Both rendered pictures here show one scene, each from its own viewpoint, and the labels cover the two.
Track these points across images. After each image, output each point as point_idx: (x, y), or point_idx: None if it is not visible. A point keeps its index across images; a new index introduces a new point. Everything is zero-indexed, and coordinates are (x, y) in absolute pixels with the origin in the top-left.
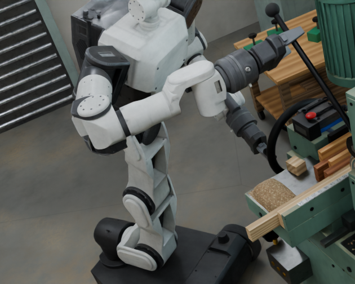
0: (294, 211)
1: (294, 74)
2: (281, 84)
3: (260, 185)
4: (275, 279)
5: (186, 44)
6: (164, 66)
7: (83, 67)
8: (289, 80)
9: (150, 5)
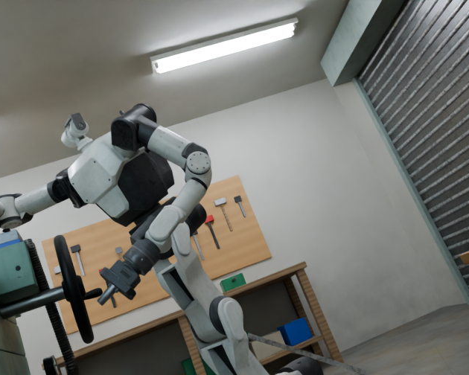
0: None
1: None
2: (468, 263)
3: None
4: None
5: (97, 165)
6: (81, 183)
7: None
8: None
9: (63, 135)
